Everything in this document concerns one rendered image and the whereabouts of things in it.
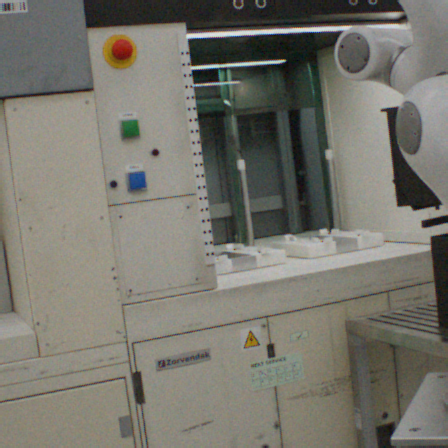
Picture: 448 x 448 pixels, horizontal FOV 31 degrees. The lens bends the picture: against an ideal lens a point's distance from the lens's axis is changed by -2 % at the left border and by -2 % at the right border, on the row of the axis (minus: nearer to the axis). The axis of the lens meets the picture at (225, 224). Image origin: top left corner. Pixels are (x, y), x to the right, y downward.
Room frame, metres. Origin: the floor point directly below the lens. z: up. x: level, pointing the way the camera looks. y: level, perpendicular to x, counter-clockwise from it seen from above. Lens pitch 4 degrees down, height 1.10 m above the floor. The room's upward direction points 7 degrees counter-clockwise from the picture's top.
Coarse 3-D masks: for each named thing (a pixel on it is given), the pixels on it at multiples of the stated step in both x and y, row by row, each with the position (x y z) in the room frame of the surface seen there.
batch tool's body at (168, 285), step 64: (128, 0) 1.56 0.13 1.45; (192, 0) 1.60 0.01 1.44; (256, 0) 1.65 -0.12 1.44; (320, 0) 1.71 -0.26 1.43; (384, 0) 1.77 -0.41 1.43; (192, 64) 2.13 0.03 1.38; (256, 64) 2.20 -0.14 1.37; (320, 64) 2.26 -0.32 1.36; (192, 128) 1.59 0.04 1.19; (320, 128) 2.26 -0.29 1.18; (384, 128) 2.00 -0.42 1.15; (192, 192) 1.59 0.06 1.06; (384, 192) 2.03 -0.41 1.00; (128, 256) 1.54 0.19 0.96; (192, 256) 1.59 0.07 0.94; (384, 256) 1.77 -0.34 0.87; (128, 320) 1.53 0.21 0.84; (192, 320) 1.57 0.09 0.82; (256, 320) 1.62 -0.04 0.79; (320, 320) 1.68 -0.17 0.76; (192, 384) 1.57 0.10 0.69; (320, 384) 1.67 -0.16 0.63; (384, 384) 1.73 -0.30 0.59
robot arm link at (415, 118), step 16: (432, 80) 0.96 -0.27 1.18; (416, 96) 0.96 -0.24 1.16; (432, 96) 0.94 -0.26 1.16; (400, 112) 0.98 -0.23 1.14; (416, 112) 0.95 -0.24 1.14; (432, 112) 0.93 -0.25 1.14; (400, 128) 0.98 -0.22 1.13; (416, 128) 0.95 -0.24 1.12; (432, 128) 0.93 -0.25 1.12; (400, 144) 0.99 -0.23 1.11; (416, 144) 0.95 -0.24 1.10; (432, 144) 0.93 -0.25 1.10; (416, 160) 0.97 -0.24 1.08; (432, 160) 0.95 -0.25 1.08; (432, 176) 0.97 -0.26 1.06
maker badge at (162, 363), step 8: (192, 352) 1.57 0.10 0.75; (200, 352) 1.58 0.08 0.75; (208, 352) 1.58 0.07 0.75; (160, 360) 1.54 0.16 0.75; (168, 360) 1.55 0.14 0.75; (176, 360) 1.56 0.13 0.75; (184, 360) 1.56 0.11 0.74; (192, 360) 1.57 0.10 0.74; (200, 360) 1.57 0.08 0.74; (208, 360) 1.58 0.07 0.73; (160, 368) 1.54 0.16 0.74; (168, 368) 1.55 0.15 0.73
